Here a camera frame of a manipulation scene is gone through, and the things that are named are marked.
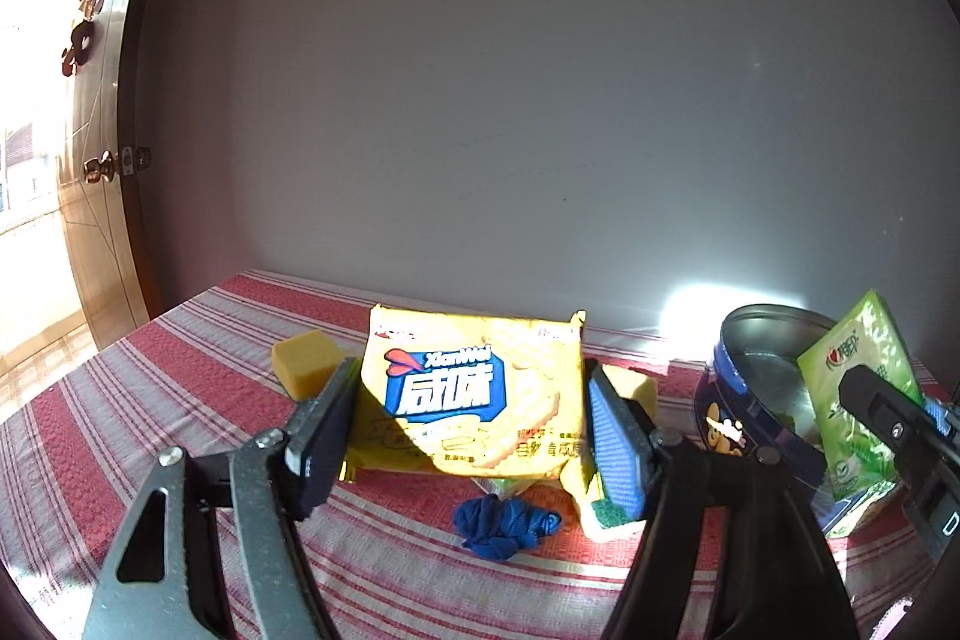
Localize yellow green scouring sponge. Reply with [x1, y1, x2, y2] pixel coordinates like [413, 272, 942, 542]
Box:
[559, 449, 647, 543]

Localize round blue metal tin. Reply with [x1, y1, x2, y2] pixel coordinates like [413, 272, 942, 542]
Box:
[694, 304, 931, 540]

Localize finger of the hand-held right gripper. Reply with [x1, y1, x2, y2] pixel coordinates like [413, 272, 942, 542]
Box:
[924, 396, 960, 461]
[838, 364, 960, 562]

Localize yellow biscuit packet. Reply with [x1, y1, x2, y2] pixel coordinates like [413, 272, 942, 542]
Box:
[341, 304, 601, 483]

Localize wooden door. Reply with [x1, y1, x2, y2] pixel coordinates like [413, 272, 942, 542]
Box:
[56, 0, 200, 352]

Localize red striped tablecloth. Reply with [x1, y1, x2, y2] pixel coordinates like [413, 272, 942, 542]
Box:
[0, 269, 960, 640]

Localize brass door knob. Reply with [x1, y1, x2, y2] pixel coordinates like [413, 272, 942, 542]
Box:
[81, 145, 151, 185]

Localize blue cloth scrunchie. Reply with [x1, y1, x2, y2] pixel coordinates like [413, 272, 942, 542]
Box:
[452, 494, 563, 562]

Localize hanging door decoration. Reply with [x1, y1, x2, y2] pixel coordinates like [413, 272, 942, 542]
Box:
[58, 0, 106, 79]

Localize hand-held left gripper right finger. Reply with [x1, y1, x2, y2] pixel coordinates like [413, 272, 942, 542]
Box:
[586, 362, 863, 640]

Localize small yellow sponge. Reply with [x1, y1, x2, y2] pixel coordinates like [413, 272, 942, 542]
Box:
[271, 330, 353, 401]

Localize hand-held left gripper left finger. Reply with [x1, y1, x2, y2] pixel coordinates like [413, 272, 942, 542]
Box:
[81, 356, 364, 640]

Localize large yellow sponge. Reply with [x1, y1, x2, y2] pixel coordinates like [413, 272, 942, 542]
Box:
[604, 364, 661, 422]

